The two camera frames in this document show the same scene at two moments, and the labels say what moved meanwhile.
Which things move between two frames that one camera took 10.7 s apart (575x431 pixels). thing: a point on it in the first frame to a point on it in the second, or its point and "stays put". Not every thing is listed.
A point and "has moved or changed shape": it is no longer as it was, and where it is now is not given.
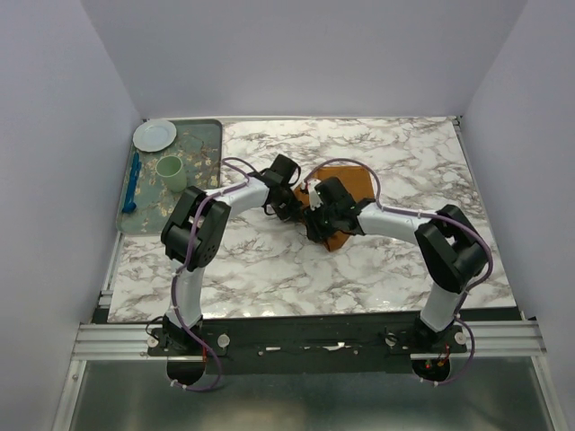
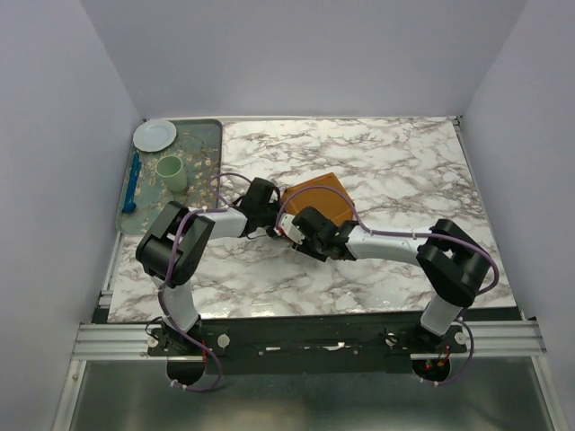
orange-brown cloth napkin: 358,182 has moved or changed shape
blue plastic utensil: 129,204 stays put
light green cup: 171,169 stays put
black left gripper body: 288,206 to 268,224
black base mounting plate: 305,345 stays put
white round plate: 154,135 stays put
